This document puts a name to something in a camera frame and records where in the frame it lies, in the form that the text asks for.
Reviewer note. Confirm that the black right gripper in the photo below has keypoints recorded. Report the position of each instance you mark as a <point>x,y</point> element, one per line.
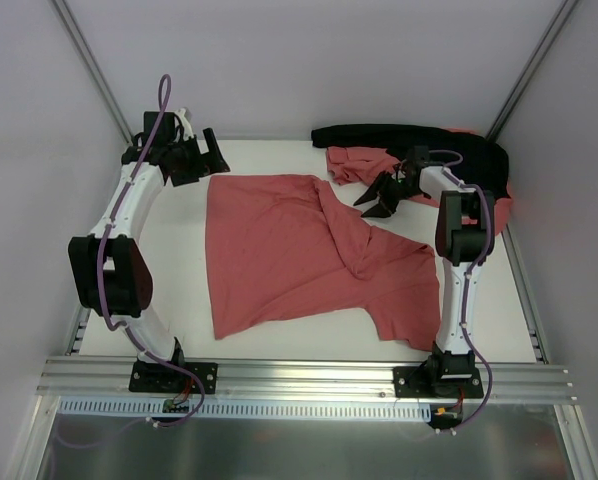
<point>394,185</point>

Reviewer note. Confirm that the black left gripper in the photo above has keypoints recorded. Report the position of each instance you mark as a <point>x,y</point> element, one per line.
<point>194,159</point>

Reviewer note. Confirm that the pink t-shirt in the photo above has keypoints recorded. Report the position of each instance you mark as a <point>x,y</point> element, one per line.
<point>284,247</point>
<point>369,162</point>

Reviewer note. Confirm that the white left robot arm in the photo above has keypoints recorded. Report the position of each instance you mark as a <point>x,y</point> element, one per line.
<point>151,339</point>

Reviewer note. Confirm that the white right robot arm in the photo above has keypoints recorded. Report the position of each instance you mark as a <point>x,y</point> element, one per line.
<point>464,238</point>

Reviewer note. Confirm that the black t-shirt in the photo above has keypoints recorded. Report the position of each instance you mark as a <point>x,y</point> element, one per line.
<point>419,145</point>

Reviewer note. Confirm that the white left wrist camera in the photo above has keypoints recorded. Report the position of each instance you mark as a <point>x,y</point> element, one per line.
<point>184,126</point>

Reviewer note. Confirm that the right aluminium frame post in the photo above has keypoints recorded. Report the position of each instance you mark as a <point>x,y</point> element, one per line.
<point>547,41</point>

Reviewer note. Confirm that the aluminium frame post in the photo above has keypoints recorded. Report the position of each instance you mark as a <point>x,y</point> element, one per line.
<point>547,41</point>
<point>87,57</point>

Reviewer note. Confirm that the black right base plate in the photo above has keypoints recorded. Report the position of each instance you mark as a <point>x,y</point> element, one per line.
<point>416,382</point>

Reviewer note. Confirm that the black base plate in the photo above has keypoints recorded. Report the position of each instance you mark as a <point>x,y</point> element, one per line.
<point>155,378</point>
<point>416,382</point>

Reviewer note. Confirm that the left aluminium frame post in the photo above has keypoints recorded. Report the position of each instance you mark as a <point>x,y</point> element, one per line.
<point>87,57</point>

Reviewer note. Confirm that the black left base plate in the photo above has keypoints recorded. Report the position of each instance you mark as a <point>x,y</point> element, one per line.
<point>155,378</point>

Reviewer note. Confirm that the left side aluminium rail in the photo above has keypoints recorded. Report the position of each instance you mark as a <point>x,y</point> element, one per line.
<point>103,262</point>

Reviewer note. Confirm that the aluminium rail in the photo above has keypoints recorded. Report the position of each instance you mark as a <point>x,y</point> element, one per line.
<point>526,297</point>
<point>306,380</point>
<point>103,262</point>

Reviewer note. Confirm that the aluminium front rail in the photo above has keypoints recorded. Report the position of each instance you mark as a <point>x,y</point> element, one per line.
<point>306,380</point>

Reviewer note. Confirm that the right side aluminium rail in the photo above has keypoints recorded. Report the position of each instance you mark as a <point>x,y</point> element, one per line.
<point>526,297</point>

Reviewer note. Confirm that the white slotted cable duct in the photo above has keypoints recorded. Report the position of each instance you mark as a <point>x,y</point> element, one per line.
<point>249,409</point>

